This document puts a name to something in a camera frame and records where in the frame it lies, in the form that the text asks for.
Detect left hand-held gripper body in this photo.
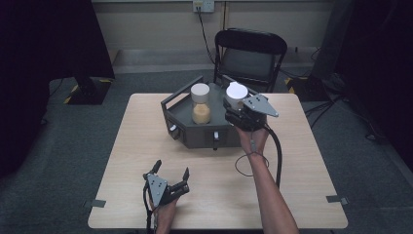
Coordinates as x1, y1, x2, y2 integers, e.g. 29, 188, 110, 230
142, 173, 191, 209

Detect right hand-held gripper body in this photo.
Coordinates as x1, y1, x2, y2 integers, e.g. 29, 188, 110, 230
223, 94, 280, 133

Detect person's right hand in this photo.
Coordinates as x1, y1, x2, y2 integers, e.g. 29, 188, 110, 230
235, 125, 271, 157

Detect person's left hand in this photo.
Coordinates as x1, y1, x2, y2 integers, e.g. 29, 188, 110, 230
152, 200, 179, 234

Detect clear jar with white lid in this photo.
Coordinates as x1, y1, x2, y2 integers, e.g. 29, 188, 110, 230
190, 82, 212, 126

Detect black folding chair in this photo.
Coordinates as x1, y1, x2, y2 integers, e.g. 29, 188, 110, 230
212, 27, 288, 94

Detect grey tape strip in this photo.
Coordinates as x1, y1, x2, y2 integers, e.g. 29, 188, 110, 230
325, 194, 351, 206
82, 199, 107, 210

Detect black stand base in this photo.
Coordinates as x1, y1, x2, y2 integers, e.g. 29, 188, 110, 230
62, 75, 114, 106
284, 75, 329, 102

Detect black curtain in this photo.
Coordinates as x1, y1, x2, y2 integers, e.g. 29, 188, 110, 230
0, 0, 115, 178
337, 0, 413, 162

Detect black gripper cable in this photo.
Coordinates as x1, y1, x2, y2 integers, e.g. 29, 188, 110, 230
142, 181, 156, 234

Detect thick black cable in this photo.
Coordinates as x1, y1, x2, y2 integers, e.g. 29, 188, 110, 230
263, 125, 283, 189

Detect thin black cable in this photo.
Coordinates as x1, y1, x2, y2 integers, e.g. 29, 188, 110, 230
234, 150, 271, 178

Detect black wall cable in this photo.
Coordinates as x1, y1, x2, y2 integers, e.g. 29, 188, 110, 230
196, 6, 217, 66

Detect floor cables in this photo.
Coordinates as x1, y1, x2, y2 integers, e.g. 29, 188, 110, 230
304, 93, 379, 141

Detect wall socket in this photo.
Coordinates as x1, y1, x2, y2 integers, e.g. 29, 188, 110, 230
192, 0, 215, 14

